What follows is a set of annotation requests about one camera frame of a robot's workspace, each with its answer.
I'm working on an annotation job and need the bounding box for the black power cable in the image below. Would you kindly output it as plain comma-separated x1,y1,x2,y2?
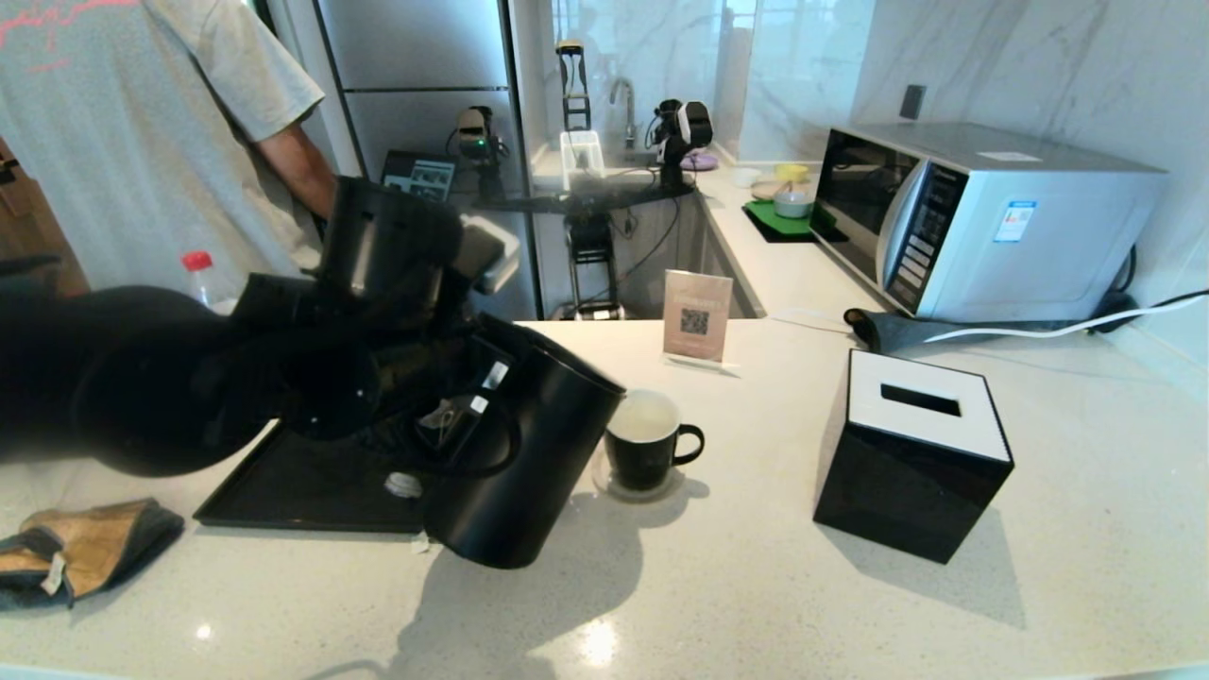
1086,247,1209,330

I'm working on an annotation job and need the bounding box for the camera device green light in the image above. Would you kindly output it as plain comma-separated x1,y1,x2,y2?
449,107,506,162

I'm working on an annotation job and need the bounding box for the QR code sign stand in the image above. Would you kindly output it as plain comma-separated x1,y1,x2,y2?
661,270,741,379

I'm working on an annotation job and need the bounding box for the red-capped water bottle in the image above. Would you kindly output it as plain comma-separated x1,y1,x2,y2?
181,250,239,315

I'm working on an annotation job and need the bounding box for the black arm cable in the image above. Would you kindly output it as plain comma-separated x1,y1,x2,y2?
406,401,522,478

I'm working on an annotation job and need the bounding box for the silver microwave oven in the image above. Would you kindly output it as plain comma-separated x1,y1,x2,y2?
812,121,1165,325

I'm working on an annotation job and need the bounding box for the brown wooden door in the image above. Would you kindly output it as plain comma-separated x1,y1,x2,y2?
0,137,91,294

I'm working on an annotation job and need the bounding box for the black pedestal table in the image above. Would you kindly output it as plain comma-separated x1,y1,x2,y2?
477,179,695,322

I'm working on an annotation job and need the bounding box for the person's right forearm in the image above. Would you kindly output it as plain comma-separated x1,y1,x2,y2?
255,123,338,220

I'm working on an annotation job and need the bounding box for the green placemat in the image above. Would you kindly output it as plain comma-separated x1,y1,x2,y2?
741,199,837,245

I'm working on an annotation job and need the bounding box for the silver refrigerator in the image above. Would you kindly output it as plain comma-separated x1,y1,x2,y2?
312,0,544,322

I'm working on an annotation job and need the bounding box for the brown and black cloth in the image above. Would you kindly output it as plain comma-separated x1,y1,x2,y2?
0,498,187,610

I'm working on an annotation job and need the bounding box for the black mug white inside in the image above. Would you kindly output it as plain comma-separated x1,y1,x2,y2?
604,387,706,492

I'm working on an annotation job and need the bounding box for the black electric kettle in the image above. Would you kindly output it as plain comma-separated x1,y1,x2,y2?
416,312,626,570

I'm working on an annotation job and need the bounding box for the open laptop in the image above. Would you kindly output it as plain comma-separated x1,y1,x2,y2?
381,151,457,204

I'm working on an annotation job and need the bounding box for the white power cable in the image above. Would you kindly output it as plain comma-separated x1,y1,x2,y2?
921,293,1209,346

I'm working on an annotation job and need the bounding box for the black tissue box white lid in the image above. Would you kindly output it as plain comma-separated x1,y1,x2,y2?
812,349,1015,566

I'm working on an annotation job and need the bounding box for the person in grey t-shirt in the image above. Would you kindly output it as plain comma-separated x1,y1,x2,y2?
0,0,327,294

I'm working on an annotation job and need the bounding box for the chrome sink faucet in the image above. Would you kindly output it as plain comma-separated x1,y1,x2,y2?
609,77,639,152

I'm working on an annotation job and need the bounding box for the black serving tray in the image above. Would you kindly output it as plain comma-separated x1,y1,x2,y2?
194,420,431,533

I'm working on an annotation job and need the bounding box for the beige round coaster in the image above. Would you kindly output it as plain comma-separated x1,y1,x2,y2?
592,449,689,504

